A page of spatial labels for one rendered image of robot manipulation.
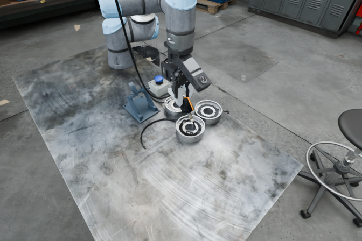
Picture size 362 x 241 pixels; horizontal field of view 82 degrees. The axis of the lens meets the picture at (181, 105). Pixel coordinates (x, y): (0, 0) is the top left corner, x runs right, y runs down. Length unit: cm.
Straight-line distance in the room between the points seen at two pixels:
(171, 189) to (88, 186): 25
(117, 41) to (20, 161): 133
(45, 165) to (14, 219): 38
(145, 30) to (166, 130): 52
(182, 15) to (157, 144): 44
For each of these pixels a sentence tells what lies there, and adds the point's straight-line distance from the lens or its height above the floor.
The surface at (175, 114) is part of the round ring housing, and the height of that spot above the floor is 83.
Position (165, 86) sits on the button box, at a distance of 92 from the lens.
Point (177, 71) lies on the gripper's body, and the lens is 61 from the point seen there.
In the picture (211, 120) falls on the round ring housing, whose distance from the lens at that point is 79.
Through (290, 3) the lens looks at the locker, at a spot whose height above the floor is 32.
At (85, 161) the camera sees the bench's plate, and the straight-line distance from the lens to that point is 78.
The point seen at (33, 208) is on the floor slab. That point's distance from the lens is 178.
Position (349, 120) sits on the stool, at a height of 62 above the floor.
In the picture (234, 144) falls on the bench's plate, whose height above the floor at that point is 80.
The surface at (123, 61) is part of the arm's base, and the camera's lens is 113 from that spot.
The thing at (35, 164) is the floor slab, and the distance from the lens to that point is 197.
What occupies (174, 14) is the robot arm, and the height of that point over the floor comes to 122.
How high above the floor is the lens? 140
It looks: 43 degrees down
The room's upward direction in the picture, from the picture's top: straight up
